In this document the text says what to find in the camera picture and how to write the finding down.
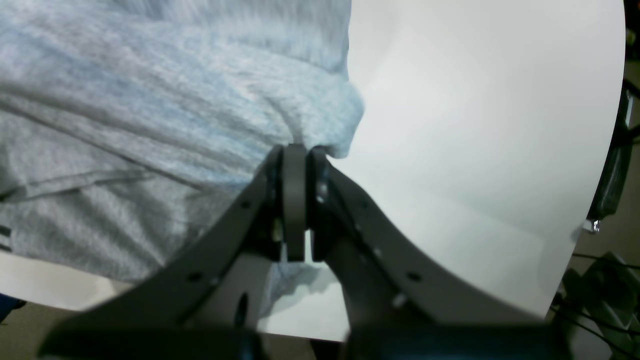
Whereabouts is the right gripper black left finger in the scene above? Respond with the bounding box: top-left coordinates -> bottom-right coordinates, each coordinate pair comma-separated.
39,145 -> 307,360

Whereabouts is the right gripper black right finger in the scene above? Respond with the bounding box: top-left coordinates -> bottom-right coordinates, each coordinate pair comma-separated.
306,146 -> 570,360

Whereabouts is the grey T-shirt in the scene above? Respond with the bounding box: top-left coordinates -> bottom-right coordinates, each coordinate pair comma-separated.
0,0 -> 366,321

